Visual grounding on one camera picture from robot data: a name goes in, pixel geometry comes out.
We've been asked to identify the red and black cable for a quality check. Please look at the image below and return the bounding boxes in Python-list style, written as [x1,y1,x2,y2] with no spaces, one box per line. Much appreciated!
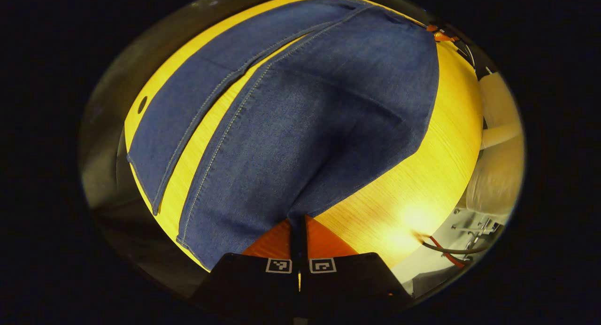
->
[413,232,491,269]

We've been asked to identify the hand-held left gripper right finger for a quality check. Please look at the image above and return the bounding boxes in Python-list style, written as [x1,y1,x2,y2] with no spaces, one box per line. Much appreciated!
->
[300,215,415,318]

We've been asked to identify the blue denim jeans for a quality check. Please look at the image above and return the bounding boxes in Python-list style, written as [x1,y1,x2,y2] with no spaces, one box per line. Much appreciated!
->
[127,0,440,271]

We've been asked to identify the grey metal frame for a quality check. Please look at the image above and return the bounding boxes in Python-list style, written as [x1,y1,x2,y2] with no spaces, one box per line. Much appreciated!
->
[441,207,503,255]

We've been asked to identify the person's white clothed torso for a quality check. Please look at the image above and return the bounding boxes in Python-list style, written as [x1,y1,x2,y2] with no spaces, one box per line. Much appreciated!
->
[465,135,525,222]

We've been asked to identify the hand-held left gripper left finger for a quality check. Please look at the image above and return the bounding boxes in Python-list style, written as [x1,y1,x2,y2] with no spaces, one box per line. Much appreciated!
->
[190,216,300,316]

